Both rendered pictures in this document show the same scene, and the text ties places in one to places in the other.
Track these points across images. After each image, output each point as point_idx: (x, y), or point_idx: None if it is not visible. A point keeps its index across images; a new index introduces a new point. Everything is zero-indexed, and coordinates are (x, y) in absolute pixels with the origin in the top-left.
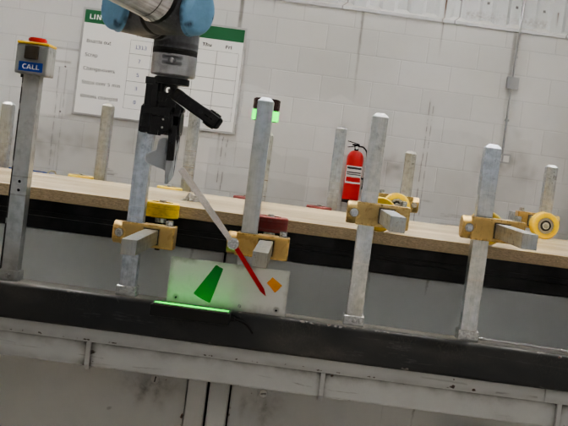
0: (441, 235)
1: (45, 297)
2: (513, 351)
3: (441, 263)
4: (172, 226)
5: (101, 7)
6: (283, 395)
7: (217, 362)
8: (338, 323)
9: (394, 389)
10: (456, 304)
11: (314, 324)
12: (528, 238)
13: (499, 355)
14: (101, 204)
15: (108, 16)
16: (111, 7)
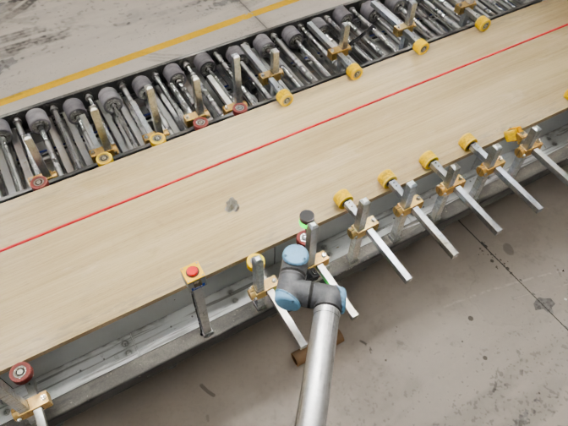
0: (352, 166)
1: (230, 331)
2: (414, 236)
3: None
4: (275, 281)
5: (276, 303)
6: None
7: None
8: (347, 263)
9: None
10: (372, 203)
11: (341, 273)
12: (455, 255)
13: (409, 240)
14: (221, 270)
15: (284, 307)
16: (286, 305)
